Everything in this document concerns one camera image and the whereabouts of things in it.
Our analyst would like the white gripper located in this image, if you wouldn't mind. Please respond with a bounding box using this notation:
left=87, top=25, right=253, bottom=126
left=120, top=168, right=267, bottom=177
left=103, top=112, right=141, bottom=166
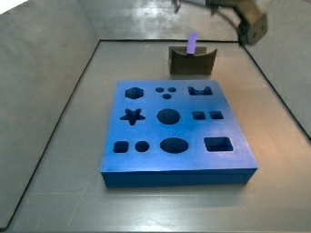
left=172, top=0, right=236, bottom=15

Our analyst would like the purple double-square block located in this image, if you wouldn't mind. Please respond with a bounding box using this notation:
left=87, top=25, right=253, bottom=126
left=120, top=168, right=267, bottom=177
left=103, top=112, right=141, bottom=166
left=185, top=32, right=197, bottom=55

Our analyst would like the blue shape sorting board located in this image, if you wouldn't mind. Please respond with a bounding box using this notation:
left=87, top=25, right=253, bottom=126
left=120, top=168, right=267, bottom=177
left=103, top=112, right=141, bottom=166
left=101, top=80, right=259, bottom=187

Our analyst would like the black curved stand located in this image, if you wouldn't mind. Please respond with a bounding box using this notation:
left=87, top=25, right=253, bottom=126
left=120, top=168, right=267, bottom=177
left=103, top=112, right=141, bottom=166
left=169, top=46, right=217, bottom=75

